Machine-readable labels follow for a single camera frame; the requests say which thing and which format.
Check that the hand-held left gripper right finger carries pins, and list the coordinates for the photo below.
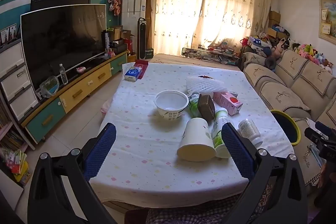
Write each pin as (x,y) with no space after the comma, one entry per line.
(236,148)

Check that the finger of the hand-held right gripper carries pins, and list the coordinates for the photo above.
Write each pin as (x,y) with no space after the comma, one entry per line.
(321,138)
(325,127)

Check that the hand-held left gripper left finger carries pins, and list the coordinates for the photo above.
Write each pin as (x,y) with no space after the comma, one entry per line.
(101,150)

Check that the green label plastic bottle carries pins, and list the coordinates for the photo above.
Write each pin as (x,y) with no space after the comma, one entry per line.
(219,132)
(193,106)

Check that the yellow bin with black bag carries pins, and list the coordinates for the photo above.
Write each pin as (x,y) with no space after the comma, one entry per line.
(287,127)

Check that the white papers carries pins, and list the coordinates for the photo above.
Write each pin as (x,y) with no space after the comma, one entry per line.
(311,123)

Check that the white pill bottle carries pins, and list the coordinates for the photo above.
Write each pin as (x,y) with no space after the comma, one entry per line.
(248,129)

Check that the white paper cup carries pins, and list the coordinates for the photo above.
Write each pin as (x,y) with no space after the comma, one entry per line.
(197,137)

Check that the pink strawberry milk carton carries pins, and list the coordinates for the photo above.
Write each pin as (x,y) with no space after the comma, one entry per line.
(228,103)

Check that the brown tin box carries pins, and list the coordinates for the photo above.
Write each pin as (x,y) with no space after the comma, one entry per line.
(206,108)

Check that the green and yellow tv stand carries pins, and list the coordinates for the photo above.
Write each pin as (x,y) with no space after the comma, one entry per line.
(78,92)

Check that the beige sofa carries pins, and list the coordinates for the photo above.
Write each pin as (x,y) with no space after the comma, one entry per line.
(278,82)

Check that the white foam net sheet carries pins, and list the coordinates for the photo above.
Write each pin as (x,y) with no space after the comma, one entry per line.
(204,85)

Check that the pile of plush toys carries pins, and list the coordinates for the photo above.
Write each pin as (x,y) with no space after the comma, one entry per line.
(312,54)

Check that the red snack wrapper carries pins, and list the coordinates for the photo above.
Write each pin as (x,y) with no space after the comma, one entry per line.
(205,77)

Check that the clear plastic bag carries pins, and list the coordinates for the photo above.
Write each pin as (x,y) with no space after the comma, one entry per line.
(49,87)

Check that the blue tissue pack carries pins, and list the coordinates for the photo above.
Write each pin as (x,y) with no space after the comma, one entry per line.
(133,74)

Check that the clear water bottle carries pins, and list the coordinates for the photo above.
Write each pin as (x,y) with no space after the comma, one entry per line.
(63,75)

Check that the person's checkered clothing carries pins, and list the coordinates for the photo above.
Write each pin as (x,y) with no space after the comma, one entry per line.
(183,213)

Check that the pile of books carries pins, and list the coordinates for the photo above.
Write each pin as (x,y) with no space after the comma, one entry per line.
(14,163)

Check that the red flat box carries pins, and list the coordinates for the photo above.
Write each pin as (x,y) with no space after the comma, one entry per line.
(141,64)

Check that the pile of bags and clothes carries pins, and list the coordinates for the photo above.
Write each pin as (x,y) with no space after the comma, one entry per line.
(262,44)

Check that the red fire extinguisher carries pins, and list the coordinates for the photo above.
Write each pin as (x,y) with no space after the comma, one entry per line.
(129,47)

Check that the framed landscape painting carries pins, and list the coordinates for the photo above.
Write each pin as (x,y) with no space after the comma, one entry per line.
(328,19)

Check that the white plastic drawer unit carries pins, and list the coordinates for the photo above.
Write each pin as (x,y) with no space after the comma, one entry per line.
(15,82)

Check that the stack of black boxes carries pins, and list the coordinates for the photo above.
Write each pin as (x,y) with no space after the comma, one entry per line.
(115,40)

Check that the large flat television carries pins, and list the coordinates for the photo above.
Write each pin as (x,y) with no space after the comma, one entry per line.
(63,40)

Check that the black tower fan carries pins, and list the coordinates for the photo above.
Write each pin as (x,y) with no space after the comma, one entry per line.
(142,40)

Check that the stack of cardboard boxes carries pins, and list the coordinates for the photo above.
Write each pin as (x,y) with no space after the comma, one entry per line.
(274,19)

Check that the cream embroidered curtain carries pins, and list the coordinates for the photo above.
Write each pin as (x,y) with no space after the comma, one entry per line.
(199,8)

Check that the hanging artificial flowers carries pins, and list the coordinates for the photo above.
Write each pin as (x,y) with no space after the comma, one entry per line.
(115,2)

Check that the black monitor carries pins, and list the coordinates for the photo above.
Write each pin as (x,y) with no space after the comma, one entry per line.
(60,1)

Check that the small photo frame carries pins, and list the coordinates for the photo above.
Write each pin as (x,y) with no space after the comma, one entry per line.
(8,35)

